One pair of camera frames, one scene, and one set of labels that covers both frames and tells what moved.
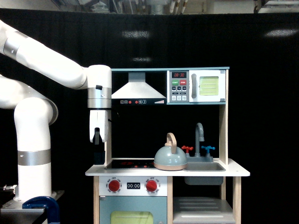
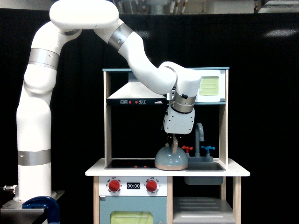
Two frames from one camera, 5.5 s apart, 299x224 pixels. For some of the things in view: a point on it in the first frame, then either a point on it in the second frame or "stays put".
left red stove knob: [114, 185] stays put
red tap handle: [187, 148] stays put
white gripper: [98, 132] → [175, 122]
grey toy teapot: [170, 157] stays put
